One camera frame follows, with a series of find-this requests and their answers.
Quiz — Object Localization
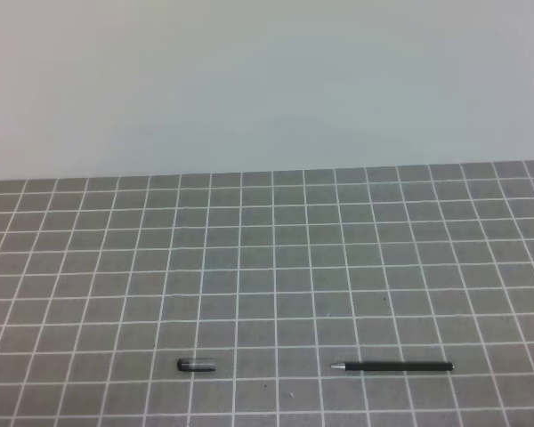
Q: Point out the black pen silver tip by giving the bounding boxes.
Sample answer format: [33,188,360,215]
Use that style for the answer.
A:
[330,361,454,372]

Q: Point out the translucent grey pen cap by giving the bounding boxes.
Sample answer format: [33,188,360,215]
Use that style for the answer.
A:
[176,358,216,373]

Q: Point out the grey grid tablecloth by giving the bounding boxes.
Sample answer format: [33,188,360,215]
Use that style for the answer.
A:
[0,161,534,426]

